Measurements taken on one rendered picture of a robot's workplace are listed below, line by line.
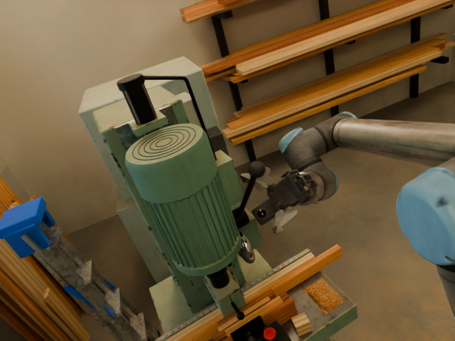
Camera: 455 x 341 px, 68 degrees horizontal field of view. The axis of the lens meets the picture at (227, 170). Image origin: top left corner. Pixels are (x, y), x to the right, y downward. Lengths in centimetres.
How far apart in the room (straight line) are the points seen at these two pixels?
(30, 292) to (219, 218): 168
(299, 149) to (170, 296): 74
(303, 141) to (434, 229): 57
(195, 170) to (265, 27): 270
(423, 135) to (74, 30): 267
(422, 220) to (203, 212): 39
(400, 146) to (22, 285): 199
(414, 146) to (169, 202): 49
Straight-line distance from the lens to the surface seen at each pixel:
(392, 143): 80
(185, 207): 68
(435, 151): 71
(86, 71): 305
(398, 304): 218
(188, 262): 79
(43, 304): 233
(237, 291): 93
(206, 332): 104
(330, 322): 103
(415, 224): 54
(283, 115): 294
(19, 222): 154
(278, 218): 78
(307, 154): 99
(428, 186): 50
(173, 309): 132
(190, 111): 99
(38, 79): 310
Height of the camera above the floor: 177
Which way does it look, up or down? 30 degrees down
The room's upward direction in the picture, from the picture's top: 17 degrees counter-clockwise
